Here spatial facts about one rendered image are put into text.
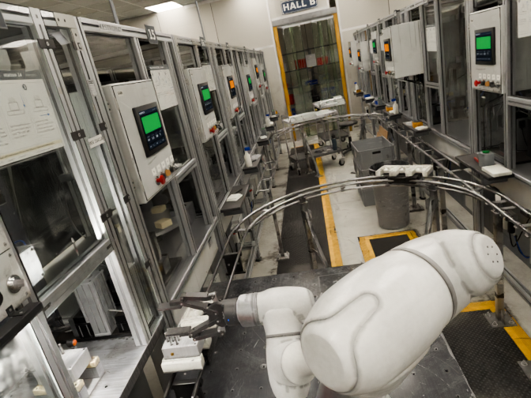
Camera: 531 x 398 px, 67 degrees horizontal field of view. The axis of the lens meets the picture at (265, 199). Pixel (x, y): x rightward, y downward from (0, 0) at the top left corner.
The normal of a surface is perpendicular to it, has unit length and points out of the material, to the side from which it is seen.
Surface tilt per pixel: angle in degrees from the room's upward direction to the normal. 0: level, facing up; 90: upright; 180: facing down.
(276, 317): 57
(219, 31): 90
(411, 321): 66
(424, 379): 0
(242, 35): 90
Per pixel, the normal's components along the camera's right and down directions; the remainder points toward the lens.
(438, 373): -0.19, -0.93
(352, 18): -0.08, 0.33
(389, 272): -0.07, -0.88
